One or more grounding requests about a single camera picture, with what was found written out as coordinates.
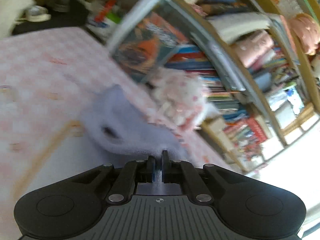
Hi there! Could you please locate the Harry Potter book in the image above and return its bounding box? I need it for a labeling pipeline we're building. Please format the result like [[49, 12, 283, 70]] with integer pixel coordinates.
[[112, 0, 189, 83]]

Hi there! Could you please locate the white wooden bookshelf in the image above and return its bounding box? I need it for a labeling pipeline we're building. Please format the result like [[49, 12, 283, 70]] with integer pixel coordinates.
[[106, 0, 319, 174]]

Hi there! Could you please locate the white cloth garment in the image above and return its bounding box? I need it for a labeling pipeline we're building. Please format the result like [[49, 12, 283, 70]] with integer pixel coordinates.
[[0, 0, 34, 39]]

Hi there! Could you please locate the pink checkered cartoon table mat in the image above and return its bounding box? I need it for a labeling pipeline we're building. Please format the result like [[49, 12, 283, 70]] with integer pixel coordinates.
[[0, 26, 241, 205]]

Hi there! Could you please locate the white pink plush bunny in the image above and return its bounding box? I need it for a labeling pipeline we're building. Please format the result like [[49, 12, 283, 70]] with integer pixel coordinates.
[[149, 67, 221, 131]]

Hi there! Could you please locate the purple and pink knit sweater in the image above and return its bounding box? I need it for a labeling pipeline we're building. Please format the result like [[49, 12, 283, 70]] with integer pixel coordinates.
[[80, 85, 191, 167]]

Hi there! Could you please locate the white smart watch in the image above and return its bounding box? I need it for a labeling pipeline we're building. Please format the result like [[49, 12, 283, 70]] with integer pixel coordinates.
[[25, 5, 51, 22]]

